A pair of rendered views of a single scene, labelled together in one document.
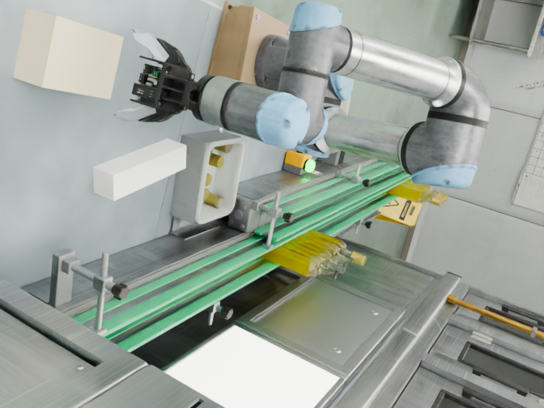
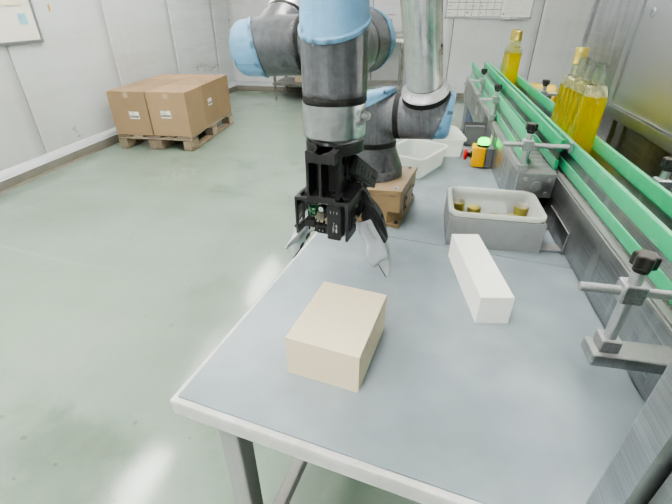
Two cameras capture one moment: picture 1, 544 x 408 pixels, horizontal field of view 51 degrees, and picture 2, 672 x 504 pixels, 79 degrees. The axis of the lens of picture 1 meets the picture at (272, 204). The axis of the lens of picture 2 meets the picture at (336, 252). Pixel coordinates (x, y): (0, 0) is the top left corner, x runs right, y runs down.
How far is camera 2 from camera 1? 0.50 m
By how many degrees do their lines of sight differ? 29
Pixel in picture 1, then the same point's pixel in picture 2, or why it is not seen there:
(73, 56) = (331, 325)
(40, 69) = (341, 358)
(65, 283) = (639, 351)
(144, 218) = (544, 276)
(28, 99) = (386, 379)
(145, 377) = not seen: outside the picture
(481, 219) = (547, 40)
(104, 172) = (479, 308)
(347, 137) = (423, 60)
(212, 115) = (341, 120)
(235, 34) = not seen: hidden behind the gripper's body
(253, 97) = (305, 60)
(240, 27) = not seen: hidden behind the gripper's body
